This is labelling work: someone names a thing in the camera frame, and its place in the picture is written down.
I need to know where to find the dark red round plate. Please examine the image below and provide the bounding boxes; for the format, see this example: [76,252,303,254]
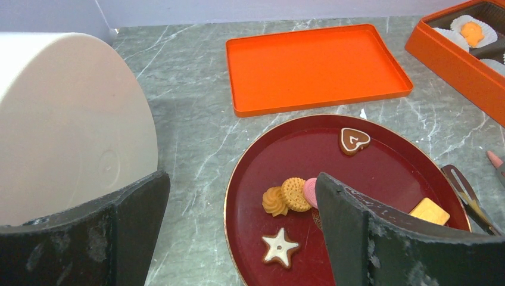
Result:
[224,115,470,285]

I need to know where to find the star shaped iced cookie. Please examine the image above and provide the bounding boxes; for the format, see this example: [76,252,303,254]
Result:
[261,228,301,269]

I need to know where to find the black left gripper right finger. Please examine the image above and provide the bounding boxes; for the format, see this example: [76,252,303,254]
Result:
[316,173,504,285]

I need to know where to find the white cylinder container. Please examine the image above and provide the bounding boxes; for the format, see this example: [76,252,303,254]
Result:
[1,32,158,226]

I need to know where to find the heart shaped chocolate cookie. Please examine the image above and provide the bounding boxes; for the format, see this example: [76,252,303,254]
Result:
[339,128,371,156]

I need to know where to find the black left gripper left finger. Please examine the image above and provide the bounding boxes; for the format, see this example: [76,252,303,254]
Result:
[1,170,170,285]

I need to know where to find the brown scalloped cookie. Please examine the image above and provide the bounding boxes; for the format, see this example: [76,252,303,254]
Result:
[262,186,289,217]

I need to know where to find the orange box lid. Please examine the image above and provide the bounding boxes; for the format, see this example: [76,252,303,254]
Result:
[226,24,413,117]

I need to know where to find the rectangular butter biscuit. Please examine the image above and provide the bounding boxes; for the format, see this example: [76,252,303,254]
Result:
[409,197,450,225]

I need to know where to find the fish shaped cookie in box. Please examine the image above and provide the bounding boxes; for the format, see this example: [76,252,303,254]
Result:
[460,21,485,48]

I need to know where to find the orange compartment box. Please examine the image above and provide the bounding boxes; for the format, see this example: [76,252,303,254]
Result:
[405,1,504,125]

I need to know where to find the pink stick near plate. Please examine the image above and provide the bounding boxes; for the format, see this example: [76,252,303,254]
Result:
[486,151,503,169]

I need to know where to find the brown round cookie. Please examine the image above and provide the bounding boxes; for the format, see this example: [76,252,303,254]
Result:
[281,177,311,212]

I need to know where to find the white paper liner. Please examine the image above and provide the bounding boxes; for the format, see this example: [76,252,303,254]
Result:
[450,15,498,48]
[481,58,505,76]
[434,27,470,52]

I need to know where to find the metal tongs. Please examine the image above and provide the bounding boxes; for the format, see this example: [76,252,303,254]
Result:
[441,164,504,236]

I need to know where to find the pink round cookie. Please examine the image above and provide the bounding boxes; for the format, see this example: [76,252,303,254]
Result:
[303,178,318,209]

